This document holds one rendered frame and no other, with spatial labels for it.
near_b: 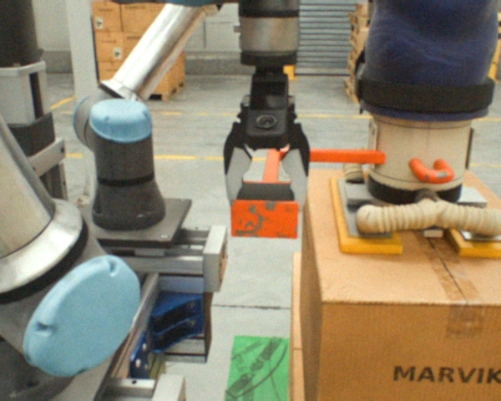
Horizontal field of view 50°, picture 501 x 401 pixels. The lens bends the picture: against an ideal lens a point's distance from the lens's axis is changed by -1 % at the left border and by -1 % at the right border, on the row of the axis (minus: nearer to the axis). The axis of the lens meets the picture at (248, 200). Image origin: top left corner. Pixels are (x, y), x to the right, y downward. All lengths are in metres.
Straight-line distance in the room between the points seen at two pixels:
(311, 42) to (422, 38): 9.27
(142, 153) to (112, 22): 6.88
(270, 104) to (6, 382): 0.43
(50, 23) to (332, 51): 5.28
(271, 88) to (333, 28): 9.52
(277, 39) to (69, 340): 0.40
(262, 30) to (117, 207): 0.54
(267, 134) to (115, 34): 7.34
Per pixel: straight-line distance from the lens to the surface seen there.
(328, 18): 10.14
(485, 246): 0.95
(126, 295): 0.52
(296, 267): 1.96
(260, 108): 0.63
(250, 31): 0.66
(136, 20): 7.80
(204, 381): 2.30
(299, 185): 0.71
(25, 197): 0.46
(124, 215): 1.07
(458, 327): 0.83
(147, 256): 1.10
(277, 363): 2.38
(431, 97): 0.90
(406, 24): 0.91
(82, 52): 3.90
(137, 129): 1.04
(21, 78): 0.82
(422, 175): 0.89
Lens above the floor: 1.48
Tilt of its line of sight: 21 degrees down
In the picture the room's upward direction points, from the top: straight up
